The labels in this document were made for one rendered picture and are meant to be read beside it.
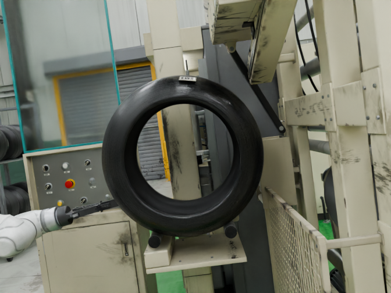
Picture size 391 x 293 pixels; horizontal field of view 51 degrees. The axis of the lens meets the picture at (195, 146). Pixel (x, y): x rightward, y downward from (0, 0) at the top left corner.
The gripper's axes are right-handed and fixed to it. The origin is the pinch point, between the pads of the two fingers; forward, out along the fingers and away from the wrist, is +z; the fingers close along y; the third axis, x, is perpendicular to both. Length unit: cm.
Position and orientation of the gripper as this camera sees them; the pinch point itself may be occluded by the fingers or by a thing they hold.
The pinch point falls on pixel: (110, 203)
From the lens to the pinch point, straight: 162.1
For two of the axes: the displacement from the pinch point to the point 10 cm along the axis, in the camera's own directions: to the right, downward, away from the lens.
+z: 9.7, -2.6, -0.3
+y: 0.1, -0.5, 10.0
